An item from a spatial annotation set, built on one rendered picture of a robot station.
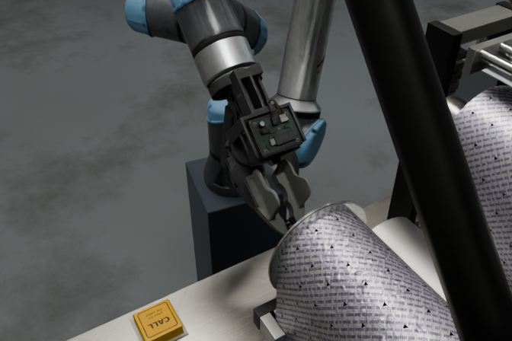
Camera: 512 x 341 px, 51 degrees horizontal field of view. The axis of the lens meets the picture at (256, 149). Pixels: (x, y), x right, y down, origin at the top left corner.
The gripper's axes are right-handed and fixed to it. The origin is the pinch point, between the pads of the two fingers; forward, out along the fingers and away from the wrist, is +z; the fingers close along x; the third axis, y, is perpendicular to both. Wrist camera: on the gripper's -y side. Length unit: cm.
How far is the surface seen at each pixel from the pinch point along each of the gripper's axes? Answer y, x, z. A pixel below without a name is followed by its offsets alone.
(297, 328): 0.7, -4.5, 11.7
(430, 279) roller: 6.7, 11.7, 12.8
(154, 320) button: -38.3, -14.9, 6.9
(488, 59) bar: 16.9, 25.5, -9.0
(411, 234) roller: 2.5, 15.0, 7.5
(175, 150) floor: -212, 50, -57
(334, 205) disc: 7.4, 3.3, -0.1
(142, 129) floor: -229, 41, -77
